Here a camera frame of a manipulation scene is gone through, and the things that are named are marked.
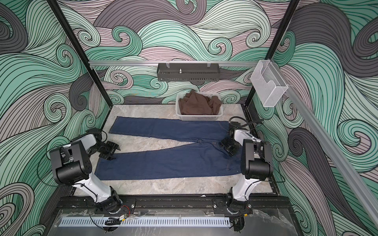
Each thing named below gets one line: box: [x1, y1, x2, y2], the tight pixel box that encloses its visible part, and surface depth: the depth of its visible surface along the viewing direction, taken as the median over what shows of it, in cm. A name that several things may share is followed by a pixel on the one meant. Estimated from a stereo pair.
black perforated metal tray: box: [157, 65, 221, 82], surface depth 97 cm
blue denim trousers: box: [94, 117, 244, 180], surface depth 94 cm
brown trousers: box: [178, 90, 223, 115], surface depth 112 cm
